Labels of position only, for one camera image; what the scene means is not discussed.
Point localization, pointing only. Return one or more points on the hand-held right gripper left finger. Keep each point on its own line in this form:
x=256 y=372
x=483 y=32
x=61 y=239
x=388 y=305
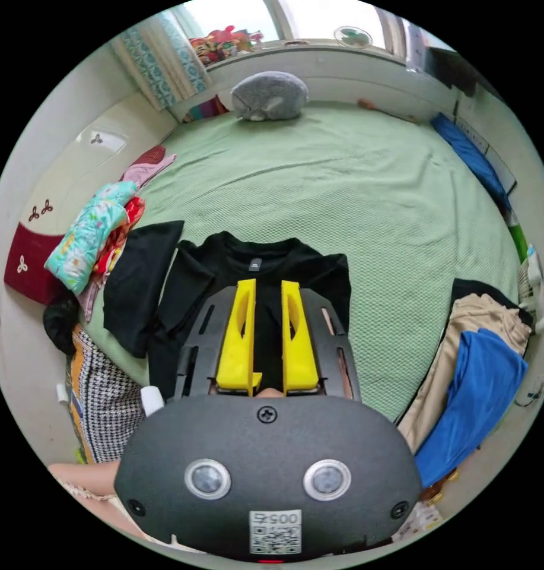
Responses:
x=236 y=338

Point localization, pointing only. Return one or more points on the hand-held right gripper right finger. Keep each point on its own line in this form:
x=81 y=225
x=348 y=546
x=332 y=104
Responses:
x=300 y=347

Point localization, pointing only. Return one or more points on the black short sleeve shirt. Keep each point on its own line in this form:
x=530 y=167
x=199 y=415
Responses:
x=196 y=294

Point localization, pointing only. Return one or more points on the person's right hand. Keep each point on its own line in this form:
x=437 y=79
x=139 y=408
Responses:
x=271 y=393

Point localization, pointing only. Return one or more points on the black folded garment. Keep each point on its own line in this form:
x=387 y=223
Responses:
x=134 y=285

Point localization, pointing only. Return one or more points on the person's body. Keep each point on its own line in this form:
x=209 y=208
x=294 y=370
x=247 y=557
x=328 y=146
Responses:
x=98 y=396

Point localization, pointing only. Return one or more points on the bed with green quilt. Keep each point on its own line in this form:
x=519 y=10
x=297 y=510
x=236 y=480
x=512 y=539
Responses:
x=343 y=200

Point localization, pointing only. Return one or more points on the colourful pile of clothes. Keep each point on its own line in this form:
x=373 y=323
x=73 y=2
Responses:
x=91 y=240

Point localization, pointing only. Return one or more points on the beige and blue pile of clothes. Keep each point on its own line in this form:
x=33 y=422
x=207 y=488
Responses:
x=476 y=369

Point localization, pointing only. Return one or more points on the cream and red headboard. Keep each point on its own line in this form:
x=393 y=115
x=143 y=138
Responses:
x=49 y=222

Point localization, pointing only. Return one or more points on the white small fan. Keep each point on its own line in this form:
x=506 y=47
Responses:
x=533 y=285

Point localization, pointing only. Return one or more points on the grey plush cushion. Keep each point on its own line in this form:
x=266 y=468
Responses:
x=269 y=95

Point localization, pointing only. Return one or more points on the blue folded cloth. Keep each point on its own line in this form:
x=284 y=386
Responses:
x=472 y=156

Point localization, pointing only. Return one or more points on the patterned turquoise curtain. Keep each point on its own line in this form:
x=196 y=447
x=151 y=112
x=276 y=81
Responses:
x=162 y=67

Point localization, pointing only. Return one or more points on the colourful toys on sill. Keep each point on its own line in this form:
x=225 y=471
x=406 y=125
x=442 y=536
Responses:
x=222 y=42

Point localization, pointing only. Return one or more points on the window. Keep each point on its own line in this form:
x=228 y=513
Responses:
x=325 y=20

